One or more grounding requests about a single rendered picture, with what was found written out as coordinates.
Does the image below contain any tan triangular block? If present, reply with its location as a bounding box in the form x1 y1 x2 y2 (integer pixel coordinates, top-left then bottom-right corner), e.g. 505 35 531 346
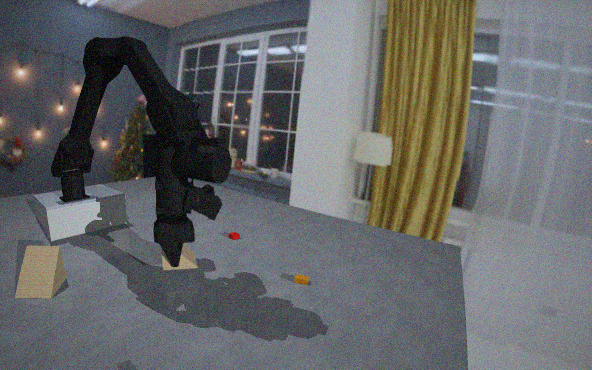
15 245 66 299
161 244 198 270

